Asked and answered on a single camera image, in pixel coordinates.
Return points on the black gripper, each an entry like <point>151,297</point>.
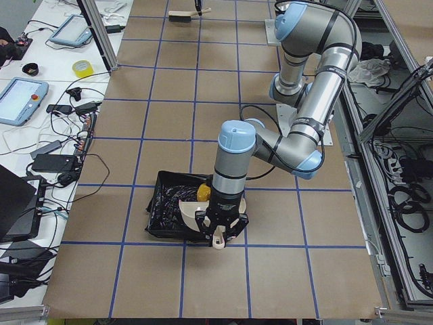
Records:
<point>226,204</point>

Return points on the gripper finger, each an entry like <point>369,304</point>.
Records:
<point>198,7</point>

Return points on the beige hand brush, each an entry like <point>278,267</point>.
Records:
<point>186,16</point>

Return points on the orange potato toy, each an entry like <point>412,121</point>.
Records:
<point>203,193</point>

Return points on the beige plastic dustpan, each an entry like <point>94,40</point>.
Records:
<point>195,217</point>

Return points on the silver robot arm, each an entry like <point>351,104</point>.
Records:
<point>321,45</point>

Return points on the black lined trash bin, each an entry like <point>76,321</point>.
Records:
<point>165,220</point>

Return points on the far teach pendant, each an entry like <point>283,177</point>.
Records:
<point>73,32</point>

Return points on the teach pendant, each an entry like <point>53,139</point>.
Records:
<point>20,99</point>
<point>73,32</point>

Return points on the yellow tape roll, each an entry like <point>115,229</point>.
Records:
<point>82,69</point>

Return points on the black power adapter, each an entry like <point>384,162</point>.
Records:
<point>87,108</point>

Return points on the small black bowl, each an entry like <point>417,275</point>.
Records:
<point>31,69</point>

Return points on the white crumpled cloth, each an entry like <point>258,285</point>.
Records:
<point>370,72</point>

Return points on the black power brick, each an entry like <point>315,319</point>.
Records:
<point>54,163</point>

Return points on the near teach pendant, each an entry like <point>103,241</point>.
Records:
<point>20,99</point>

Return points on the black laptop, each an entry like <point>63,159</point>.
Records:
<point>21,202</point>

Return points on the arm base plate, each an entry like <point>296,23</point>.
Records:
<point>270,30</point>
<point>285,117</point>

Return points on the aluminium frame post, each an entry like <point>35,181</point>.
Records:
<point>95,23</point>

